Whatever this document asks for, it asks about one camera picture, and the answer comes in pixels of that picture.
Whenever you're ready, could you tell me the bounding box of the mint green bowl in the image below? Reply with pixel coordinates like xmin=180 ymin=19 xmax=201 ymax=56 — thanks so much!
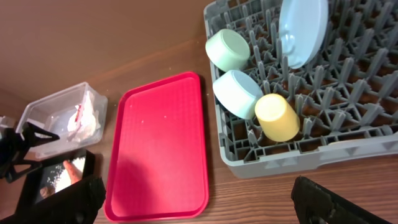
xmin=205 ymin=29 xmax=251 ymax=72

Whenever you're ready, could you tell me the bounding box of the light blue bowl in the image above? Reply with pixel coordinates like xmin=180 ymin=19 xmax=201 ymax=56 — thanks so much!
xmin=213 ymin=70 xmax=264 ymax=119

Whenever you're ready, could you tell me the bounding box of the yellow cup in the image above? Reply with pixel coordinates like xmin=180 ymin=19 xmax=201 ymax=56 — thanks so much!
xmin=255 ymin=93 xmax=300 ymax=142

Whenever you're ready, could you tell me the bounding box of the red serving tray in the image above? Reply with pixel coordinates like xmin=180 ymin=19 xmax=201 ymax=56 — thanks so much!
xmin=104 ymin=72 xmax=209 ymax=222

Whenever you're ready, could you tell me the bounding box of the white tissue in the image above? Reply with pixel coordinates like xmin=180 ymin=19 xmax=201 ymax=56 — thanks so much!
xmin=67 ymin=91 xmax=101 ymax=142

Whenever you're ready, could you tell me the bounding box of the grey dishwasher rack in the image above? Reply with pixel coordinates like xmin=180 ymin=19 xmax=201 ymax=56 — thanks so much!
xmin=203 ymin=1 xmax=397 ymax=178

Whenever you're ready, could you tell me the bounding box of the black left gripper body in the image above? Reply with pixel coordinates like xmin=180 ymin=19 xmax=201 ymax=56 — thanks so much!
xmin=1 ymin=128 xmax=23 ymax=179

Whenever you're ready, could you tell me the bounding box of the orange carrot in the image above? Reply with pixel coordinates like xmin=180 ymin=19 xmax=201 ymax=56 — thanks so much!
xmin=63 ymin=160 xmax=82 ymax=184

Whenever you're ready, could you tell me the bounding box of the clear plastic bin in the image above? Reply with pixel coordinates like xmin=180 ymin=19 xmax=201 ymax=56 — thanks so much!
xmin=16 ymin=82 xmax=108 ymax=159

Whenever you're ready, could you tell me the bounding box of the brown mushroom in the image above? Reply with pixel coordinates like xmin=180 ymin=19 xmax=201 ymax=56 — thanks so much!
xmin=40 ymin=186 xmax=55 ymax=199

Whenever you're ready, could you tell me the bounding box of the light blue plate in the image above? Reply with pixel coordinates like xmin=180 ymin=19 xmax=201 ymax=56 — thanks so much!
xmin=279 ymin=0 xmax=328 ymax=69

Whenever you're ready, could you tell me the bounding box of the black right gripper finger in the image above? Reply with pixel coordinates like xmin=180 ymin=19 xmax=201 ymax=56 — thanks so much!
xmin=22 ymin=122 xmax=60 ymax=146
xmin=291 ymin=176 xmax=388 ymax=224
xmin=4 ymin=160 xmax=42 ymax=183
xmin=1 ymin=175 xmax=106 ymax=224

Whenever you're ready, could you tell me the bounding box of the white rice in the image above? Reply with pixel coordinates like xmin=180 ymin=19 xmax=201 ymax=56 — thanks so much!
xmin=45 ymin=157 xmax=86 ymax=193

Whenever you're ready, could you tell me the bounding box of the black tray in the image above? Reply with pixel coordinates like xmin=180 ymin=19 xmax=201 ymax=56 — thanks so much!
xmin=16 ymin=149 xmax=95 ymax=212

